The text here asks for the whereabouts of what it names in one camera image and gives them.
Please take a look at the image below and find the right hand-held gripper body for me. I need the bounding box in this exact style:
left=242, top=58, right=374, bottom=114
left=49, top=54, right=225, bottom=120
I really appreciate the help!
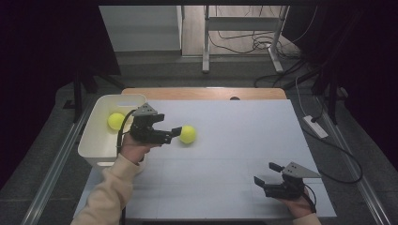
left=264, top=161, right=322, bottom=201

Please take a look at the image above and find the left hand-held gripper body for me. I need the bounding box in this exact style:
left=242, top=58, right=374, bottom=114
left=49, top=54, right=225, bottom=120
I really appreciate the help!
left=129, top=102, right=174, bottom=145

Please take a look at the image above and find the yellow tennis ball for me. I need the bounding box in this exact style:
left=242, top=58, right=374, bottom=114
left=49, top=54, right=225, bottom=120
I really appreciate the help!
left=107, top=112, right=127, bottom=131
left=178, top=125, right=198, bottom=145

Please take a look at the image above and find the white plastic bin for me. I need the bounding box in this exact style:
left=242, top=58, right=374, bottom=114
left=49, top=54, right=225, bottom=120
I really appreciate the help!
left=77, top=94, right=153, bottom=174

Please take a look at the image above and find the person's right hand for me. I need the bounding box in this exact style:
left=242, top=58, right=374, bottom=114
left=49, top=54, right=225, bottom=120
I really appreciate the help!
left=277, top=188, right=317, bottom=218

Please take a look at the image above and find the person's left hand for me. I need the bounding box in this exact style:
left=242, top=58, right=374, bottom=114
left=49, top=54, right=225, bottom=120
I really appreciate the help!
left=119, top=133, right=152, bottom=166

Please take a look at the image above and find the white table mat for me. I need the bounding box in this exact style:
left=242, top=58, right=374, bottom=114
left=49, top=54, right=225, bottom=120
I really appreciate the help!
left=72, top=98, right=338, bottom=220

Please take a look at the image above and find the white power strip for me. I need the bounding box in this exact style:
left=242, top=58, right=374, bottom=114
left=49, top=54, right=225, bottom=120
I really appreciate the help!
left=302, top=114, right=329, bottom=140

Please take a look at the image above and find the black metal stand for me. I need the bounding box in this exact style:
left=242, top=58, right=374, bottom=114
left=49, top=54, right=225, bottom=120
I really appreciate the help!
left=62, top=60, right=127, bottom=124
left=312, top=60, right=349, bottom=126

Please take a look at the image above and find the white cabinet panel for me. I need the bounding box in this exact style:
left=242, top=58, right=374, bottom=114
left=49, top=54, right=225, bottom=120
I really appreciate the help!
left=99, top=5, right=183, bottom=53

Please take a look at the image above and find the left hand-held gripper black cable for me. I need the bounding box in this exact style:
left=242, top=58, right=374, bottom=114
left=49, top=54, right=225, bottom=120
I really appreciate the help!
left=115, top=109, right=137, bottom=156

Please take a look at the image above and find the hand-held gripper black cable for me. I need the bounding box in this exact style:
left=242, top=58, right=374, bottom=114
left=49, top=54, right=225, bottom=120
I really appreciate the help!
left=115, top=109, right=137, bottom=156
left=301, top=183, right=317, bottom=215

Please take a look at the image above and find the right hand-held gripper black cable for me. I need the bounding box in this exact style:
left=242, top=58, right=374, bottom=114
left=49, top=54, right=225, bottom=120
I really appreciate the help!
left=301, top=183, right=317, bottom=215

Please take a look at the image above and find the black power cable loop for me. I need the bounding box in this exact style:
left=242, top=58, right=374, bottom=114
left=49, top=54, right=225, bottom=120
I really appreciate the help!
left=299, top=125, right=364, bottom=185

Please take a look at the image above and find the grey metal floor rail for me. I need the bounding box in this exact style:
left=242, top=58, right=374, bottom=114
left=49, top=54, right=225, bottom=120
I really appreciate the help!
left=20, top=102, right=92, bottom=225
left=314, top=96, right=392, bottom=225

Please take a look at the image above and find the thin white cable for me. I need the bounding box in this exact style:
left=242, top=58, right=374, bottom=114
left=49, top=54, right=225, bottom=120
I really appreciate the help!
left=294, top=77, right=310, bottom=117

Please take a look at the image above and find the tangle of floor cables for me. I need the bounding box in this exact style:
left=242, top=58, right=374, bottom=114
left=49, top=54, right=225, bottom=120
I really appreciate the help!
left=207, top=5, right=320, bottom=89

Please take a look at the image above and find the white metal desk frame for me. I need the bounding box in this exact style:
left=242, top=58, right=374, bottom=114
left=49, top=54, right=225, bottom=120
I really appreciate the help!
left=201, top=5, right=291, bottom=75

